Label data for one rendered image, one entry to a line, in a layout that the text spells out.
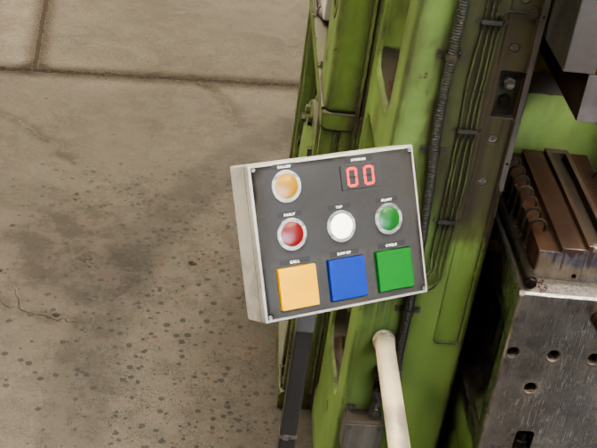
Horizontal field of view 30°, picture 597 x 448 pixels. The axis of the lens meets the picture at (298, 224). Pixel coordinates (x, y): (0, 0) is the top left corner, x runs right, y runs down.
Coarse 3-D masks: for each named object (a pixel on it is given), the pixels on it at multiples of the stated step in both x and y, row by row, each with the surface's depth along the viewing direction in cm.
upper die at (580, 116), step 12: (540, 48) 236; (552, 60) 227; (552, 72) 226; (564, 72) 218; (564, 84) 217; (576, 84) 210; (588, 84) 205; (564, 96) 217; (576, 96) 210; (588, 96) 206; (576, 108) 209; (588, 108) 207; (576, 120) 209; (588, 120) 208
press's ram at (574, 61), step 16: (560, 0) 209; (576, 0) 199; (592, 0) 196; (560, 16) 208; (576, 16) 198; (592, 16) 198; (544, 32) 217; (560, 32) 207; (576, 32) 199; (592, 32) 199; (560, 48) 206; (576, 48) 201; (592, 48) 201; (560, 64) 205; (576, 64) 202; (592, 64) 202
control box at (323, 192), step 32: (288, 160) 197; (320, 160) 199; (352, 160) 202; (384, 160) 205; (256, 192) 194; (320, 192) 199; (352, 192) 202; (384, 192) 205; (416, 192) 208; (256, 224) 194; (320, 224) 199; (416, 224) 208; (256, 256) 195; (288, 256) 197; (320, 256) 199; (416, 256) 208; (256, 288) 197; (320, 288) 200; (416, 288) 209; (256, 320) 199
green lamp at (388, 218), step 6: (384, 210) 205; (390, 210) 205; (396, 210) 206; (378, 216) 204; (384, 216) 205; (390, 216) 205; (396, 216) 206; (384, 222) 205; (390, 222) 205; (396, 222) 206; (384, 228) 205; (390, 228) 205
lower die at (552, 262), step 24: (528, 168) 253; (552, 168) 252; (576, 168) 252; (528, 192) 244; (552, 192) 243; (528, 216) 235; (552, 216) 234; (576, 216) 233; (528, 240) 232; (552, 240) 228; (576, 240) 227; (552, 264) 226; (576, 264) 226
